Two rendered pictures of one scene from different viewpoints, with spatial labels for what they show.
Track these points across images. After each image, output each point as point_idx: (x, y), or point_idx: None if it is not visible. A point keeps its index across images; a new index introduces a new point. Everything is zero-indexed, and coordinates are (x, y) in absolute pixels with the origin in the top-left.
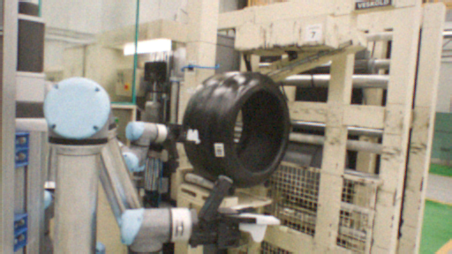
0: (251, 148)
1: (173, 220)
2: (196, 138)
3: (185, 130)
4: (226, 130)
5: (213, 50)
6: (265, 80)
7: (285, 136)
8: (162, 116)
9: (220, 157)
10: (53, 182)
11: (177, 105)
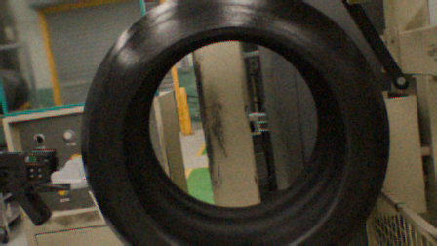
0: (339, 171)
1: None
2: (76, 177)
3: (35, 164)
4: (97, 159)
5: None
6: (214, 6)
7: (349, 147)
8: (262, 100)
9: (109, 222)
10: None
11: (244, 80)
